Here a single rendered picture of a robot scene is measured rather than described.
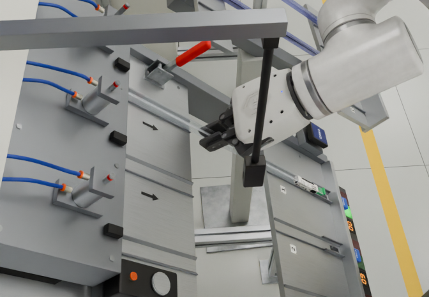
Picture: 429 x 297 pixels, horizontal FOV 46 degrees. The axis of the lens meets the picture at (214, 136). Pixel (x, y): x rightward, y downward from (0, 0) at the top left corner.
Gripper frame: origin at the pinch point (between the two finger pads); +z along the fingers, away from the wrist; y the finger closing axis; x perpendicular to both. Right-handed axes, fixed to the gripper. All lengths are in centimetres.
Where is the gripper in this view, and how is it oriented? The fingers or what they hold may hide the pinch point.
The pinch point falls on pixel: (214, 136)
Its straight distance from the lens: 78.2
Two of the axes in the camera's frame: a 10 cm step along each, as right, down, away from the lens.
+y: 0.7, 8.1, -5.8
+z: -8.1, 3.8, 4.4
